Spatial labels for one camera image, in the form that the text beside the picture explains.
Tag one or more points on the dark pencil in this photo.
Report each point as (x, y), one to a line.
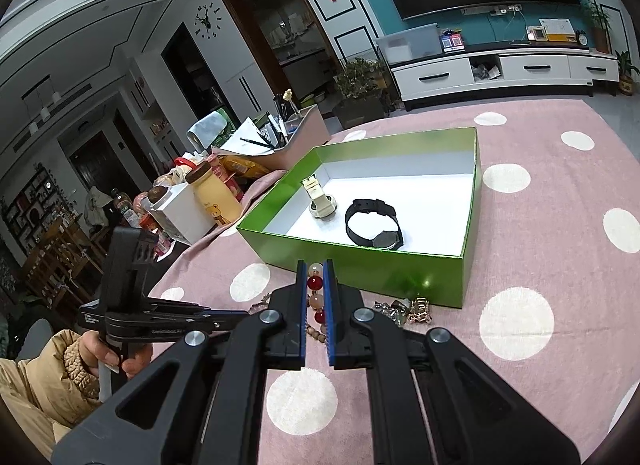
(257, 142)

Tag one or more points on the yellow bottle with brown lid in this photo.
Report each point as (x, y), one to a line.
(217, 200)

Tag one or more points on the white television cabinet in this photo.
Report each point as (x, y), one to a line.
(530, 70)

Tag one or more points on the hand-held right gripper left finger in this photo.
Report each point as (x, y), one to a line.
(302, 317)

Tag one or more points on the person's left forearm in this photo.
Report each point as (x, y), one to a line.
(35, 385)

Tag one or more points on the wooden dining chair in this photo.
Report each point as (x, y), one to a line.
(60, 255)

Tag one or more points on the small white digital clock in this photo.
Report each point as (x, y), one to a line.
(537, 34)

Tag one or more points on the small round alarm clock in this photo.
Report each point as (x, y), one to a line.
(582, 39)

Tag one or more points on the black wrist watch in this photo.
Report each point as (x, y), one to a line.
(386, 240)

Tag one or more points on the green cardboard box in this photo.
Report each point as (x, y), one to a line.
(350, 265)

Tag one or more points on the cream figurine stick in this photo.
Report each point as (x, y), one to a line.
(288, 95)

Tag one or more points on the dark display shelf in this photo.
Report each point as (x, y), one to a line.
(25, 205)

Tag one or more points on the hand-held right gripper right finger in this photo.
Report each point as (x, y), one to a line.
(330, 317)

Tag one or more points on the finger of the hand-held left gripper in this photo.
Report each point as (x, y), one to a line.
(172, 331)
(190, 306)

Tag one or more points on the cream wrist watch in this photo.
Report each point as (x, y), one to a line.
(322, 205)

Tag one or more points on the brown round dessert cup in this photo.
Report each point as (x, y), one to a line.
(157, 195)

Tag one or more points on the grey crumpled bag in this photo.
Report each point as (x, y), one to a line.
(485, 71)

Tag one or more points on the brown glass bottle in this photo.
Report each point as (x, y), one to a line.
(123, 207)

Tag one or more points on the white square box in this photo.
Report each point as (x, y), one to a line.
(185, 217)

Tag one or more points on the white pendant lamp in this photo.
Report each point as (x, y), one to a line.
(56, 96)
(45, 112)
(33, 127)

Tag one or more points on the bunch of dark pens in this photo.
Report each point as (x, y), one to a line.
(277, 125)

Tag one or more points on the gold link jewelry piece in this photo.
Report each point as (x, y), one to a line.
(420, 312)

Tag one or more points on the white wall power strip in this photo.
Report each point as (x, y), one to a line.
(505, 9)

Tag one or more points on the leafy plant in dark planter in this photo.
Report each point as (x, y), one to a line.
(360, 95)

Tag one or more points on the green jade pendant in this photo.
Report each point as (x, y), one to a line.
(397, 312)

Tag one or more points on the black deer wall clock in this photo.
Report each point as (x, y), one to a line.
(207, 20)

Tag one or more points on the white paper sheet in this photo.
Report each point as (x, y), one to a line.
(240, 140)

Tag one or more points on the person's left hand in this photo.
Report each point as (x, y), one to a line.
(97, 352)

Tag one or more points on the clear plastic storage bin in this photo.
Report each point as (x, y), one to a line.
(407, 42)

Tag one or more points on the small potted plant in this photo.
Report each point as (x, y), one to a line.
(627, 75)

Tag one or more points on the tall potted plant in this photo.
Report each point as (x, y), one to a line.
(600, 25)

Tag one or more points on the yellow snack bag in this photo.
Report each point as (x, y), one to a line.
(245, 166)

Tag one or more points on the white yellow desk calendar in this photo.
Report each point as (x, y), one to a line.
(559, 29)

